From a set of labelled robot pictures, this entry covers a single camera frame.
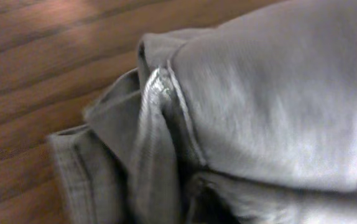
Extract grey cotton shorts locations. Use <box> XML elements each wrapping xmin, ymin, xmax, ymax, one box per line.
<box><xmin>49</xmin><ymin>0</ymin><xmax>357</xmax><ymax>223</ymax></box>

